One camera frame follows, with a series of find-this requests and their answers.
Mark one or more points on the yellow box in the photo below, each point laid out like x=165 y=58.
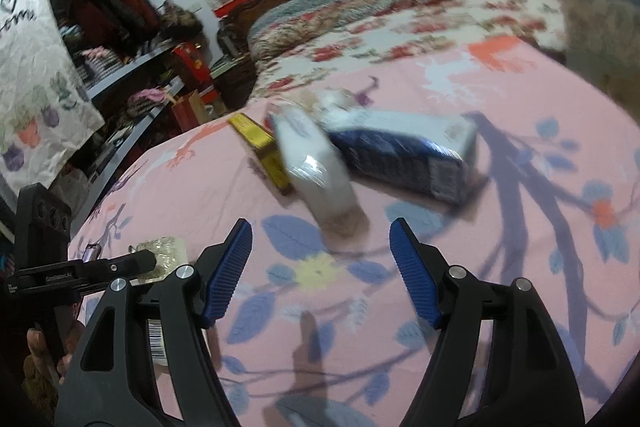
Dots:
x=255 y=137

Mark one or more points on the person's left hand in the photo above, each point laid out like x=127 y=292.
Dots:
x=42 y=352

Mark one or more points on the white tissue packet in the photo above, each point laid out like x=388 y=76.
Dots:
x=310 y=167

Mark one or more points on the white tissue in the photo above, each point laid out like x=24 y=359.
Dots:
x=335 y=102

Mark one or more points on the dark red clothes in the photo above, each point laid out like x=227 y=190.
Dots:
x=125 y=7

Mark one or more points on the white barcode wrapper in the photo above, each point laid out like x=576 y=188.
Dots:
x=157 y=339

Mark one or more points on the metal shelf rack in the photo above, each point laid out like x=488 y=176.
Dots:
x=145 y=57

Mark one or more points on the white printed cloth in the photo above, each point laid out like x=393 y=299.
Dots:
x=35 y=82

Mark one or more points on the red gift box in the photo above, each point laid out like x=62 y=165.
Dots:
x=190 y=62

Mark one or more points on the brown patterned bag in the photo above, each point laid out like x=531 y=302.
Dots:
x=177 y=19

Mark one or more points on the blue white carton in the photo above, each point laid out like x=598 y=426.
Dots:
x=400 y=157

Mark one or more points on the pink knit cloth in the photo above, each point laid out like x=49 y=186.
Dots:
x=147 y=97

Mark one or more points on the floral quilt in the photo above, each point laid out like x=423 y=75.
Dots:
x=340 y=2

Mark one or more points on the clear plastic wrapper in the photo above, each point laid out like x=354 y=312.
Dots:
x=167 y=252

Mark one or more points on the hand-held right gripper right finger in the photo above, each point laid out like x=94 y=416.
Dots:
x=415 y=272

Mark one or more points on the pink floral bedsheet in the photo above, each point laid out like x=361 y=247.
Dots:
x=210 y=167

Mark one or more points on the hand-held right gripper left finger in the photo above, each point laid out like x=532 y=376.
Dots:
x=227 y=272

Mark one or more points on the white red floral bedsheet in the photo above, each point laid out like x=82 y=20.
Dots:
x=400 y=42

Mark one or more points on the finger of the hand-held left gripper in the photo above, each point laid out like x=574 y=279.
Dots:
x=135 y=263

